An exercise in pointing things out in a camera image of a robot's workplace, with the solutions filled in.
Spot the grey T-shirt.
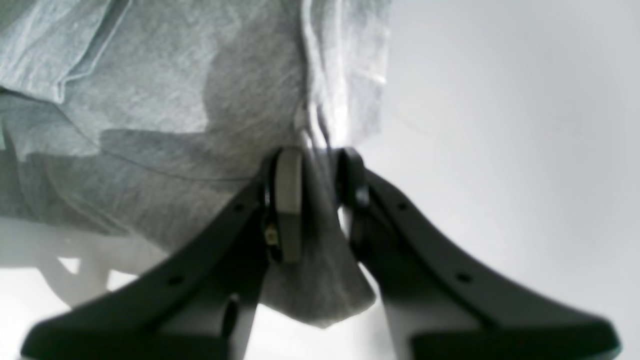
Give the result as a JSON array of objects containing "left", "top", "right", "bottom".
[{"left": 1, "top": 0, "right": 391, "bottom": 328}]

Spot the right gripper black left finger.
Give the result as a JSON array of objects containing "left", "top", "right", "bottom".
[{"left": 21, "top": 147, "right": 303, "bottom": 360}]

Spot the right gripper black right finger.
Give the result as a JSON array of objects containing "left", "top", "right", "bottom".
[{"left": 334, "top": 147, "right": 622, "bottom": 360}]

